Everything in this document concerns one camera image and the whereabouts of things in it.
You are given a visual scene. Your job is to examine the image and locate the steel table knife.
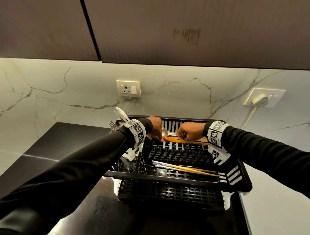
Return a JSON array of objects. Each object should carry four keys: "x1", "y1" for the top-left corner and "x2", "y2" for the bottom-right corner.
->
[{"x1": 115, "y1": 107, "x2": 131, "y2": 122}]

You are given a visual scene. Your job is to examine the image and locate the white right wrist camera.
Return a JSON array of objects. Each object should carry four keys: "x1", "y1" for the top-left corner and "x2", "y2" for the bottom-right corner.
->
[{"x1": 207, "y1": 145, "x2": 231, "y2": 166}]

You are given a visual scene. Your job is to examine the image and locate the white marker wristband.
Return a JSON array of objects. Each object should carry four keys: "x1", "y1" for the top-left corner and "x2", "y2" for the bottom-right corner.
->
[
  {"x1": 207, "y1": 120, "x2": 231, "y2": 148},
  {"x1": 123, "y1": 119, "x2": 147, "y2": 148}
]

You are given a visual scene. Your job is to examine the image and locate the person's right forearm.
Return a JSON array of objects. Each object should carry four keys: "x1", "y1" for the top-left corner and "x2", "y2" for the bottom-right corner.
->
[{"x1": 203, "y1": 121, "x2": 310, "y2": 199}]

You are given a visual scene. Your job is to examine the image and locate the white socket with plug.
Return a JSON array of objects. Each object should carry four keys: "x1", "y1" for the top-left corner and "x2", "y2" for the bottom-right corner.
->
[{"x1": 243, "y1": 87, "x2": 287, "y2": 108}]

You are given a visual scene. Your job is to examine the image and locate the person's right hand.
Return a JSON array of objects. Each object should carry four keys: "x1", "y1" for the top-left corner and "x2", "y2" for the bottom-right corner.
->
[{"x1": 177, "y1": 122, "x2": 209, "y2": 143}]

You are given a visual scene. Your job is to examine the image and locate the black slotted cutlery rack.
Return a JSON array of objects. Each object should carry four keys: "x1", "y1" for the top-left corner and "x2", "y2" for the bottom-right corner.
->
[{"x1": 104, "y1": 115, "x2": 253, "y2": 211}]

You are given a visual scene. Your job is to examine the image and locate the white power plug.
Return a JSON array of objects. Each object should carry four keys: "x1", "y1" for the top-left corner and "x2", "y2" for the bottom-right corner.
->
[{"x1": 252, "y1": 94, "x2": 270, "y2": 107}]

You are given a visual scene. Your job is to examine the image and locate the white marker left wristband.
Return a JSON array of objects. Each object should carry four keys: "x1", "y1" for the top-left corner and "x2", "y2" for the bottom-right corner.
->
[{"x1": 123, "y1": 119, "x2": 147, "y2": 148}]

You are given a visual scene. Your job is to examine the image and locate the white wall socket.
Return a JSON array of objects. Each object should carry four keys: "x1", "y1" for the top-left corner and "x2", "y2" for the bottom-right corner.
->
[{"x1": 116, "y1": 80, "x2": 142, "y2": 98}]

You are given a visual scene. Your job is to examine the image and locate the large steel ladle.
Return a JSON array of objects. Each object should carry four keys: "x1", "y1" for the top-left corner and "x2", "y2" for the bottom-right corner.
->
[{"x1": 161, "y1": 127, "x2": 179, "y2": 138}]

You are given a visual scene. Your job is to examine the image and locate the wooden overhead cabinet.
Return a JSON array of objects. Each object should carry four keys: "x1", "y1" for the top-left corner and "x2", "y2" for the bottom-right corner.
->
[{"x1": 0, "y1": 0, "x2": 310, "y2": 71}]

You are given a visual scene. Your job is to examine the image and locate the person's left forearm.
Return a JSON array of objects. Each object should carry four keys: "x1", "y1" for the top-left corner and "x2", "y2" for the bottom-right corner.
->
[{"x1": 0, "y1": 118, "x2": 153, "y2": 235}]

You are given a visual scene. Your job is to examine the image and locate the small metal spoon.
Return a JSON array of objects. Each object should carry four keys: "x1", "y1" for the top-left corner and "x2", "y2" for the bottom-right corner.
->
[{"x1": 113, "y1": 110, "x2": 128, "y2": 123}]

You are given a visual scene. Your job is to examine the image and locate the white power cable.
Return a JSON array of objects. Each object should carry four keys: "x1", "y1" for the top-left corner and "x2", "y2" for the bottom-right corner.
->
[{"x1": 240, "y1": 106, "x2": 259, "y2": 130}]

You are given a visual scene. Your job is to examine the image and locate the person's left hand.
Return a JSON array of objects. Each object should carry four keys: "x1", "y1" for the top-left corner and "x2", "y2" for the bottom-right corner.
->
[{"x1": 146, "y1": 116, "x2": 164, "y2": 143}]

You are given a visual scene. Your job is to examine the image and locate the white marker right wristband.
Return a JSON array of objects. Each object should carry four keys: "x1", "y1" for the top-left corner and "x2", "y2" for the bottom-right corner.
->
[{"x1": 207, "y1": 120, "x2": 231, "y2": 148}]

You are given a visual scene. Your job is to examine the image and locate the orange wooden spatula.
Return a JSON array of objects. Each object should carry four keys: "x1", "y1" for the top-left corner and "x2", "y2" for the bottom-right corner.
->
[{"x1": 161, "y1": 135, "x2": 209, "y2": 146}]

